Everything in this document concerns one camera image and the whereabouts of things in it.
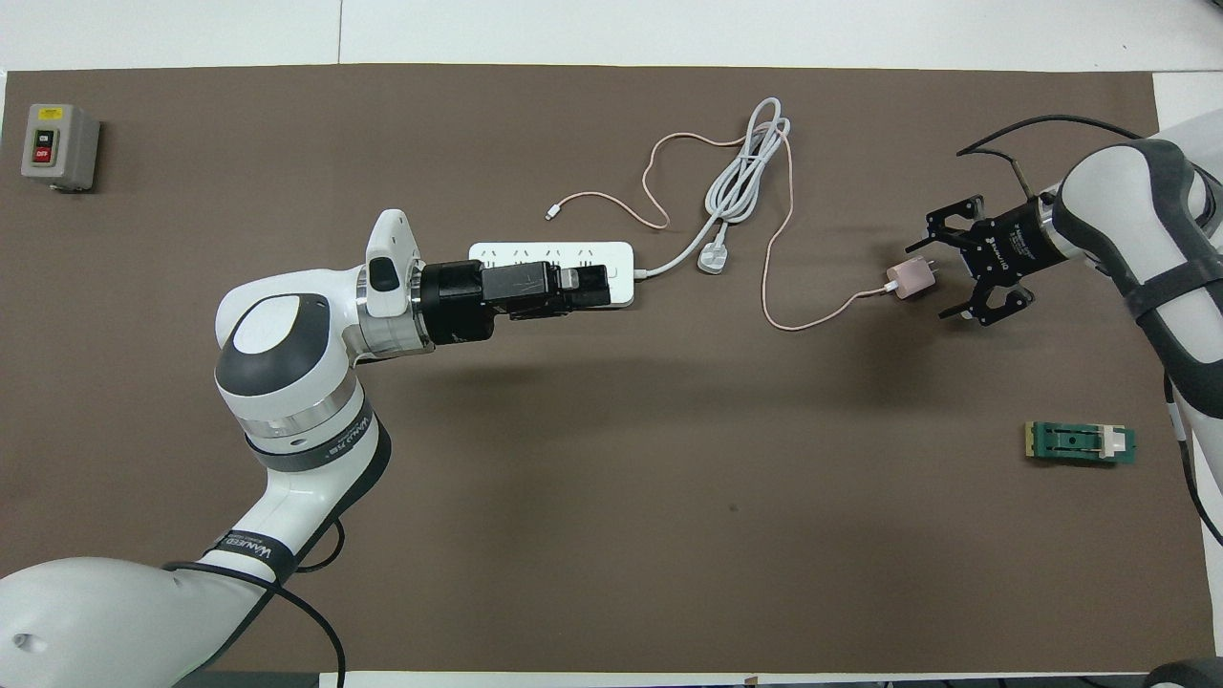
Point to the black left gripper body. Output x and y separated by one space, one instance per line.
459 301

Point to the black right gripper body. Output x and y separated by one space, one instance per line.
1013 244

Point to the pink charger block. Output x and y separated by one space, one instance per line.
910 279

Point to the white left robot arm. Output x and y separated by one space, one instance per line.
287 334

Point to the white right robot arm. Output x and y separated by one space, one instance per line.
1127 201

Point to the white power strip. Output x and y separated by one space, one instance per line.
497 250

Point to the brown table mat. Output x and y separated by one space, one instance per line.
669 497

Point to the green knife switch block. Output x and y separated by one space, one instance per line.
1070 442

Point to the grey push-button switch box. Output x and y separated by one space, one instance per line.
67 143

